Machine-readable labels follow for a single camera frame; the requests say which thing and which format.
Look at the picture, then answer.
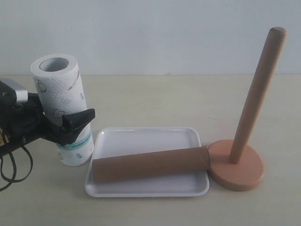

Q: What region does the white rectangular plastic tray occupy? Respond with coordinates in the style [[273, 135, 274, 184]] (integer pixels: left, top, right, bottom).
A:
[[85, 127, 210, 198]]

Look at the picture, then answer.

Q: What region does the printed white paper towel roll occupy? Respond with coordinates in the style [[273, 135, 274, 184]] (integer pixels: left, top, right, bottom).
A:
[[31, 54, 94, 166]]

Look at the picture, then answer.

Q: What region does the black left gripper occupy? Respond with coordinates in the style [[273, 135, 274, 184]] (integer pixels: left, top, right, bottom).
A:
[[0, 92, 95, 153]]

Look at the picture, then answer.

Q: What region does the brown cardboard tube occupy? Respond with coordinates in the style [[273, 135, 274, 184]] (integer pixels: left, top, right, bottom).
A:
[[92, 147, 210, 184]]

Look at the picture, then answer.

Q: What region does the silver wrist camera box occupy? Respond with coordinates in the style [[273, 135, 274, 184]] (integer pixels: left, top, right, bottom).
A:
[[0, 78, 28, 105]]

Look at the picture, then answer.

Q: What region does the wooden paper towel holder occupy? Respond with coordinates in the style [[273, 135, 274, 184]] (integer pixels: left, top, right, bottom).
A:
[[208, 27, 287, 192]]

